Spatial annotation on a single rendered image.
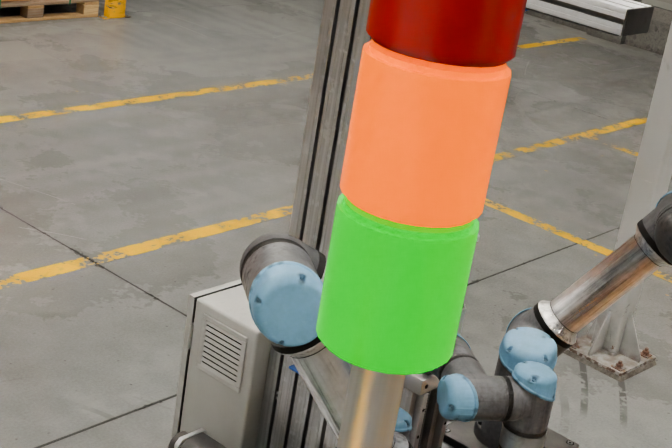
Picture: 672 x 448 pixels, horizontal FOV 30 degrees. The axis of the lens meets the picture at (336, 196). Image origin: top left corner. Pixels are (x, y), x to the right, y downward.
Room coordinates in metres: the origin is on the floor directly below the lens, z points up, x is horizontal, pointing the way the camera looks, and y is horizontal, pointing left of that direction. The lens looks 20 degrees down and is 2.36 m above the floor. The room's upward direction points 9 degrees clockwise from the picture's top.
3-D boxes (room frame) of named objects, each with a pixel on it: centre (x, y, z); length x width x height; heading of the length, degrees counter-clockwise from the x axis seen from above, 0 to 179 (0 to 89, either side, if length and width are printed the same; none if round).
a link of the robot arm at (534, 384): (1.89, -0.38, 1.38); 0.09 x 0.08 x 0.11; 105
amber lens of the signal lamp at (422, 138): (0.41, -0.03, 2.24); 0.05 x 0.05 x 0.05
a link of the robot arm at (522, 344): (2.36, -0.45, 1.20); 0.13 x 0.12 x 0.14; 168
